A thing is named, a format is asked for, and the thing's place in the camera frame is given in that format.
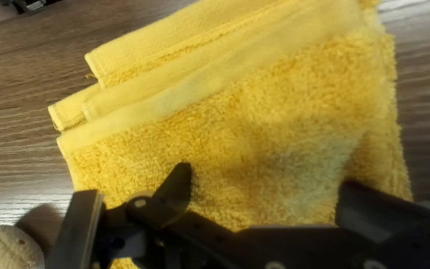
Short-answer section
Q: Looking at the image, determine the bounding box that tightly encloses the yellow cloth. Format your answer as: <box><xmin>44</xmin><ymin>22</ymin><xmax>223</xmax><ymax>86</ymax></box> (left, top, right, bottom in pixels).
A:
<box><xmin>47</xmin><ymin>0</ymin><xmax>414</xmax><ymax>269</ymax></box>

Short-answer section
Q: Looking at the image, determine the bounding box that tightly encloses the beige stone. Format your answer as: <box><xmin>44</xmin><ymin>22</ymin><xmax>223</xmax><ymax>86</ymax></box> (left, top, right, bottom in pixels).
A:
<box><xmin>0</xmin><ymin>224</ymin><xmax>46</xmax><ymax>269</ymax></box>

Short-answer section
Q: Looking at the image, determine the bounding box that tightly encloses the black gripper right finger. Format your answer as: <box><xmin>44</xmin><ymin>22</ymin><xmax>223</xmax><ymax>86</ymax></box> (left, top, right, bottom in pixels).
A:
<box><xmin>335</xmin><ymin>177</ymin><xmax>430</xmax><ymax>240</ymax></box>

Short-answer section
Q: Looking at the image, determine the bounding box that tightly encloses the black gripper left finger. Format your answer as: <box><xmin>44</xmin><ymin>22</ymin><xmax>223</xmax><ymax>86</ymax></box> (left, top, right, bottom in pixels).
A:
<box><xmin>44</xmin><ymin>161</ymin><xmax>194</xmax><ymax>269</ymax></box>

